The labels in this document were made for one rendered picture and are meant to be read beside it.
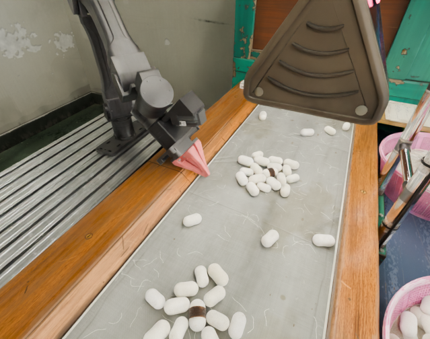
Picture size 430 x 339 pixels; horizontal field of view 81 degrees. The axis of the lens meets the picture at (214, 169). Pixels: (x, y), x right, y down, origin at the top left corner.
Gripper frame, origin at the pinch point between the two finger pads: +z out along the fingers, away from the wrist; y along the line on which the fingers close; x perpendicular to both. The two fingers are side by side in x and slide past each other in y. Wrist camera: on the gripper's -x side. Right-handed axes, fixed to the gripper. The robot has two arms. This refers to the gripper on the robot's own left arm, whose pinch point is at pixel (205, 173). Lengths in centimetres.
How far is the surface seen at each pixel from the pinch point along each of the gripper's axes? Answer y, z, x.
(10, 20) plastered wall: 81, -148, 132
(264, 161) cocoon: 9.8, 7.6, -6.9
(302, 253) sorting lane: -9.3, 18.1, -14.5
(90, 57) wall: 128, -116, 151
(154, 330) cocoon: -29.7, 5.9, -6.6
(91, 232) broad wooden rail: -22.7, -7.6, 5.4
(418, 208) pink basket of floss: 15.7, 35.9, -25.3
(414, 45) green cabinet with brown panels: 56, 15, -37
